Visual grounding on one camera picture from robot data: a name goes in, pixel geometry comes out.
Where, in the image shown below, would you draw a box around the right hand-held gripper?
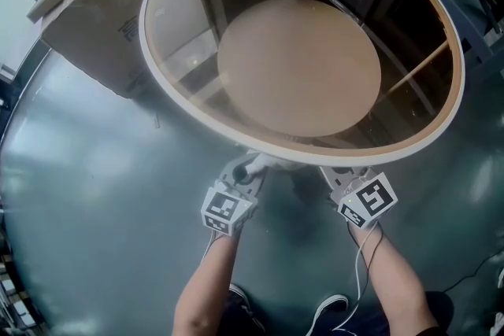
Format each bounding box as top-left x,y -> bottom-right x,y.
318,165 -> 398,229

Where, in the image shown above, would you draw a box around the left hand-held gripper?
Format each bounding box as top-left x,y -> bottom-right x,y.
200,153 -> 269,237

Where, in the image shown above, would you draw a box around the white cloth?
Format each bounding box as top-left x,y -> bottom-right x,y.
244,151 -> 316,175

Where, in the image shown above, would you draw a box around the person's left forearm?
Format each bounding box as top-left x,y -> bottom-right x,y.
172,234 -> 241,336

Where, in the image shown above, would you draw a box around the person's right forearm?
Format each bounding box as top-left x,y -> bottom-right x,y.
348,222 -> 440,334

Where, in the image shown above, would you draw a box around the round glass table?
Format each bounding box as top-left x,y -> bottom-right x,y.
138,0 -> 466,168

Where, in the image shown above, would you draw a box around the person's right shoe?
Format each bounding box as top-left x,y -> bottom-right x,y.
306,294 -> 350,336

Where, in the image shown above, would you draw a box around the person's shoe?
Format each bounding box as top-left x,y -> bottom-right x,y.
306,294 -> 350,336
226,282 -> 261,331

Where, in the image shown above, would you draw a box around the person's left shoe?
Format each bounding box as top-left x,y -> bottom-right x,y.
226,282 -> 261,331

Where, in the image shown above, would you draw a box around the person's dark trousers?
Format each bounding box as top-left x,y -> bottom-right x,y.
251,290 -> 457,336

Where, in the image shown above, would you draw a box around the large printed cardboard box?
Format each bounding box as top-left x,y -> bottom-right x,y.
39,0 -> 174,100

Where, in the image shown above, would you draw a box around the cluttered storage shelf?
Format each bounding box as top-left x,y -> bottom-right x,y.
0,239 -> 44,336

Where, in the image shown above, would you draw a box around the white cable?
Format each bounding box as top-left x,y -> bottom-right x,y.
202,230 -> 217,264
330,223 -> 379,331

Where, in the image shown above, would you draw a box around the long black cable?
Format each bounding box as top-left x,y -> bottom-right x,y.
443,251 -> 504,292

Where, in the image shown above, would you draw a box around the grey frame workbench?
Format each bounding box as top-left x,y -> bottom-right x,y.
401,0 -> 504,68

